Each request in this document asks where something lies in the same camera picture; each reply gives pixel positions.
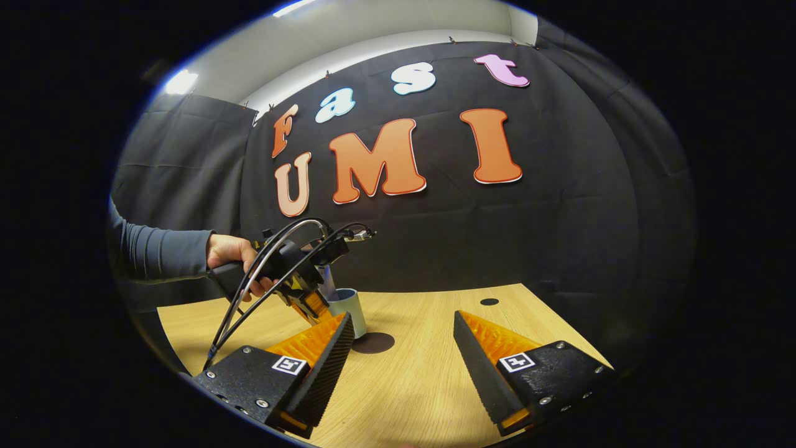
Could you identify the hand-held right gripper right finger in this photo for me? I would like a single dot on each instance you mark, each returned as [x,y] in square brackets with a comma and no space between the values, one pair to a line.
[482,379]

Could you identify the white toothpaste tube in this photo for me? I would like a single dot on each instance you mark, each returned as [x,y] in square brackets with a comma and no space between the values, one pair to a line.
[328,280]

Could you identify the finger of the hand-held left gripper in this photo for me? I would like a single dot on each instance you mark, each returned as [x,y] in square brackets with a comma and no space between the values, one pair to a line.
[316,305]

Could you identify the dark round coaster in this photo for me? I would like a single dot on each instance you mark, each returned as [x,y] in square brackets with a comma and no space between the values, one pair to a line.
[376,343]

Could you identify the light blue cup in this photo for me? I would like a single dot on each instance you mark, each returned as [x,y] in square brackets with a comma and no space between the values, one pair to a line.
[349,308]

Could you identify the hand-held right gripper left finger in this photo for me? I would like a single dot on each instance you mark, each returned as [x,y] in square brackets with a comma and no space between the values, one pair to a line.
[326,373]

